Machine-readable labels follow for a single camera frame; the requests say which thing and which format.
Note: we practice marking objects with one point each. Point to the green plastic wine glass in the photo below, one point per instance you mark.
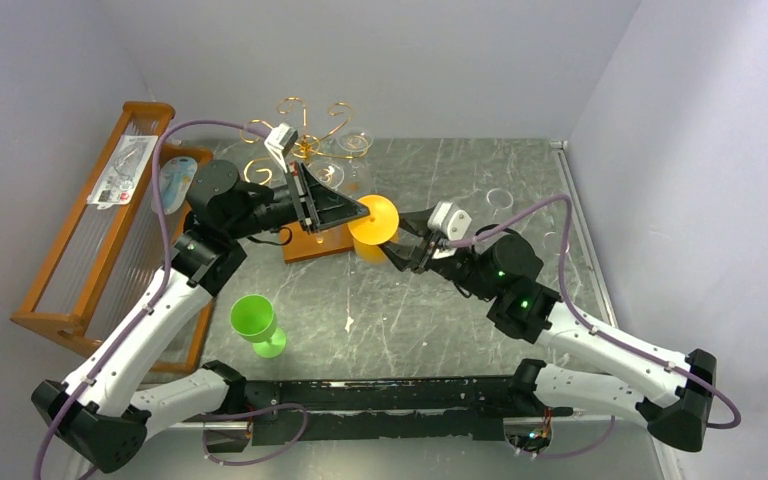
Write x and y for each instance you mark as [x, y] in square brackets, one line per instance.
[253, 318]

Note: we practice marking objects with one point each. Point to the wooden dish drying rack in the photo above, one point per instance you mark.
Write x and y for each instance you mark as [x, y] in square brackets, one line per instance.
[101, 261]

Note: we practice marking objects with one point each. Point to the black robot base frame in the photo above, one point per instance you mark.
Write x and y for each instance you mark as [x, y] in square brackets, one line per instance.
[478, 408]

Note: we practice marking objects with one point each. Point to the clear glass far right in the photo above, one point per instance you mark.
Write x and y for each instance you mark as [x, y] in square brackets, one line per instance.
[499, 204]

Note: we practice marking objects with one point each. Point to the orange plastic wine glass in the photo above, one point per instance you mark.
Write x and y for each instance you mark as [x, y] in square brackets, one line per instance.
[371, 232]

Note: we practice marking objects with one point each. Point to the clear champagne flute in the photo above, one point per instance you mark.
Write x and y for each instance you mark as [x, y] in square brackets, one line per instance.
[330, 173]

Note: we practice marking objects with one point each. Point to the clear wine glass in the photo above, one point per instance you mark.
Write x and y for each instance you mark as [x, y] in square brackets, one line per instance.
[353, 146]

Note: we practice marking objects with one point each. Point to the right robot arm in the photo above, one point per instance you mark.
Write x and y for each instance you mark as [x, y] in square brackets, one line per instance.
[666, 392]

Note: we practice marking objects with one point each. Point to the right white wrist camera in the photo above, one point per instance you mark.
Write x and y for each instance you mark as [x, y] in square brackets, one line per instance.
[450, 220]

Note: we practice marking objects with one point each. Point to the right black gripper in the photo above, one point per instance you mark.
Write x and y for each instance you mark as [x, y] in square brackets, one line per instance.
[427, 249]

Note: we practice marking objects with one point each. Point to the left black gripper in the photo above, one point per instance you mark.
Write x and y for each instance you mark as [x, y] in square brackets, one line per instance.
[324, 207]

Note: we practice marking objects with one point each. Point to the gold wire wine glass rack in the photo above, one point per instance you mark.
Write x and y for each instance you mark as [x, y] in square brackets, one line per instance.
[296, 244]

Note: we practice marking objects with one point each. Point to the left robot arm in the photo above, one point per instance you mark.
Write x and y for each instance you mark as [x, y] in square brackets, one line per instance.
[100, 410]

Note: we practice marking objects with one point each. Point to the blue packaged tool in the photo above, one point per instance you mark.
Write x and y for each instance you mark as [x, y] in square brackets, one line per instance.
[176, 177]

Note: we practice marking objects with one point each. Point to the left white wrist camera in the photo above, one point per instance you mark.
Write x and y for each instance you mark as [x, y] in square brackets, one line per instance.
[279, 144]

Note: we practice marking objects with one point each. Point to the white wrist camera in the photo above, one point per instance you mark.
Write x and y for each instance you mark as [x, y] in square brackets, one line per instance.
[450, 220]
[279, 144]

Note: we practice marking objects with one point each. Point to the white packaged item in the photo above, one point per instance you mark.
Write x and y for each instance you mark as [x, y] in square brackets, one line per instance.
[117, 183]

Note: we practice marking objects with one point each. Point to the clear glass right edge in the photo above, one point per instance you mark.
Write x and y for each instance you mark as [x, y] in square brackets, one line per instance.
[554, 244]

